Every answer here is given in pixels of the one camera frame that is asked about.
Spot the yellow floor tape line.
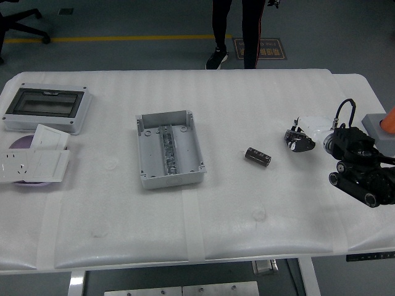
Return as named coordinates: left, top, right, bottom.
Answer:
left=3, top=34, right=233, bottom=44

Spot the small white switch panel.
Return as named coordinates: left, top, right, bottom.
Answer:
left=30, top=123, right=71, bottom=151

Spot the grey enclosure with dark window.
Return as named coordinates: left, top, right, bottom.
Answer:
left=1, top=82, right=93, bottom=136

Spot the person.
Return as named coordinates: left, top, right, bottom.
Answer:
left=205, top=0, right=266, bottom=70

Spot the white tape strip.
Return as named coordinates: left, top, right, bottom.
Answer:
left=181, top=192, right=207, bottom=263
left=36, top=194, right=62, bottom=271

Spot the white table leg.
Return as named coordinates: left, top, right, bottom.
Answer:
left=297, top=257, right=322, bottom=296
left=68, top=270, right=87, bottom=296

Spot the metal mounting rail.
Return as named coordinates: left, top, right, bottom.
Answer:
left=159, top=124, right=181, bottom=175

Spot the white foam mat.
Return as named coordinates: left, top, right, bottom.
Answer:
left=0, top=69, right=395, bottom=275

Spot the purple round plate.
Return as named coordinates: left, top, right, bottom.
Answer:
left=8, top=134, right=54, bottom=188

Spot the dark cylindrical battery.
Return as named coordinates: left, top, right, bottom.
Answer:
left=245, top=147, right=272, bottom=167

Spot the white wall socket panel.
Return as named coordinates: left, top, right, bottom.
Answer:
left=0, top=150, right=31, bottom=184

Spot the open grey plastic box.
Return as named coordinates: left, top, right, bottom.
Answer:
left=135, top=110, right=207, bottom=191

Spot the black office chair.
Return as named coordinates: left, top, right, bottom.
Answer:
left=0, top=0, right=51, bottom=65

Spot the silver metal bracket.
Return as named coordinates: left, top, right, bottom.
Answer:
left=252, top=260, right=280, bottom=275

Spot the large white switch panel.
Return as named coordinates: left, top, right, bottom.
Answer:
left=23, top=149, right=71, bottom=183

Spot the grey block base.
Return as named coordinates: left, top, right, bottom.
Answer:
left=361, top=113, right=395, bottom=160

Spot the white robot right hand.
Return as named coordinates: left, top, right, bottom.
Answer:
left=283, top=115, right=336, bottom=154

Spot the grey metal base plate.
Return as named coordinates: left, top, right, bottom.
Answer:
left=104, top=286, right=183, bottom=296
left=182, top=281, right=260, bottom=296

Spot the black table control panel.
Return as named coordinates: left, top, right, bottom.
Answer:
left=346, top=251, right=395, bottom=262

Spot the brown floor sign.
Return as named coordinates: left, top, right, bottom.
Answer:
left=233, top=38, right=288, bottom=61

